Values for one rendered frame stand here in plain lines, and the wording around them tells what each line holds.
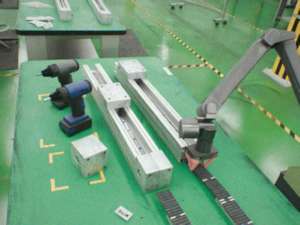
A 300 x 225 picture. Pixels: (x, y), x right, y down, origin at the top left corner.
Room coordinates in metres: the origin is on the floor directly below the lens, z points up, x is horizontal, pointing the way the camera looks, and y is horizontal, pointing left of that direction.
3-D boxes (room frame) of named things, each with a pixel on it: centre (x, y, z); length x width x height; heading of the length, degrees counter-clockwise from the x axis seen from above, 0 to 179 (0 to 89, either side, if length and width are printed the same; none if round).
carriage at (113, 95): (1.09, 0.18, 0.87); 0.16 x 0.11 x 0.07; 29
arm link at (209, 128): (0.78, -0.20, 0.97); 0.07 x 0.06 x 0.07; 100
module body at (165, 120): (1.18, 0.02, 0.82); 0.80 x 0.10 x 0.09; 29
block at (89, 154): (0.75, 0.20, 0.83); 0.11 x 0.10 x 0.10; 134
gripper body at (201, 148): (0.78, -0.20, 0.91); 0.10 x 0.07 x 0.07; 119
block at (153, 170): (0.71, -0.04, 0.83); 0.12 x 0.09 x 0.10; 119
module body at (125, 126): (1.09, 0.18, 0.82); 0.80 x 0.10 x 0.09; 29
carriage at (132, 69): (1.40, 0.14, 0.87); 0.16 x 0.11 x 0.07; 29
